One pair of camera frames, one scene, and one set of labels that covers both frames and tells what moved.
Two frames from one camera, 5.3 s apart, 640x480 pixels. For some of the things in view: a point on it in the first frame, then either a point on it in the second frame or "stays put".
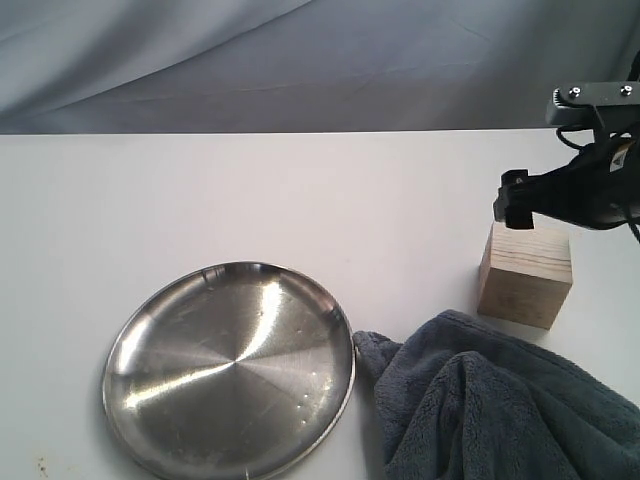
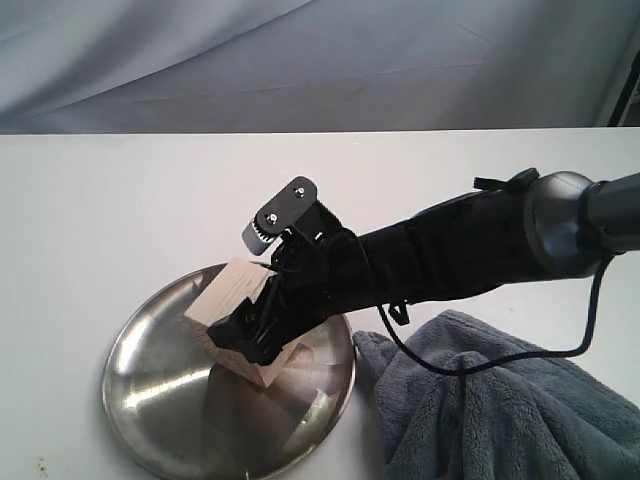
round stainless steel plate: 229,371 stays put
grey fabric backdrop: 304,66 stays put
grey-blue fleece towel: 468,399 stays put
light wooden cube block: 524,275 -> 239,280
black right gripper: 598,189 -> 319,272
